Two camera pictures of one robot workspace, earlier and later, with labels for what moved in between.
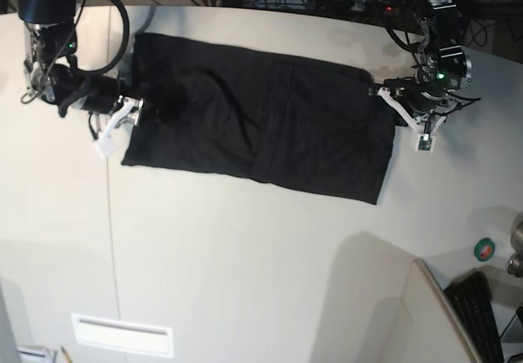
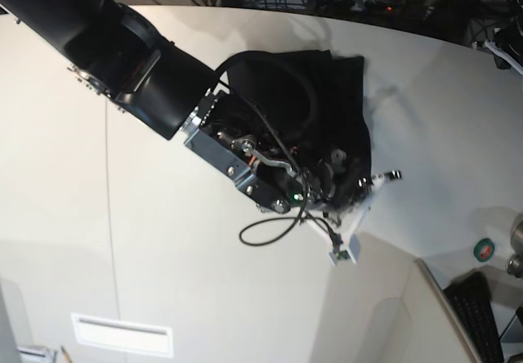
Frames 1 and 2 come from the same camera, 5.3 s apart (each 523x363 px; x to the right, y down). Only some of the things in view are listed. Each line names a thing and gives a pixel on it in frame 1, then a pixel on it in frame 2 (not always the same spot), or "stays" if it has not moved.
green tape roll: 484,249 stays
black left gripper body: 102,95 to 339,181
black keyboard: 471,293 stays
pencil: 68,359 stays
